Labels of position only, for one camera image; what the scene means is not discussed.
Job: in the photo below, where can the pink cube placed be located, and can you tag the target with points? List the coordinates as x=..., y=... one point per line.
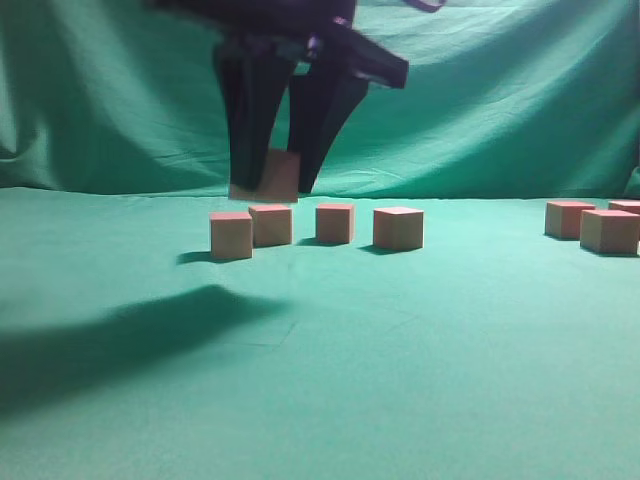
x=231, y=235
x=398, y=228
x=272, y=225
x=335, y=223

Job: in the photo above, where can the pink cube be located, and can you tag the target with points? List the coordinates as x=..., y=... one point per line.
x=630, y=206
x=563, y=219
x=609, y=232
x=279, y=182

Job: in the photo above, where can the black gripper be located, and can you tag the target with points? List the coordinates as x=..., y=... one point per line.
x=253, y=79

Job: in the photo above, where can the green cloth backdrop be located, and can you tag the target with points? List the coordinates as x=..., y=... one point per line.
x=492, y=352

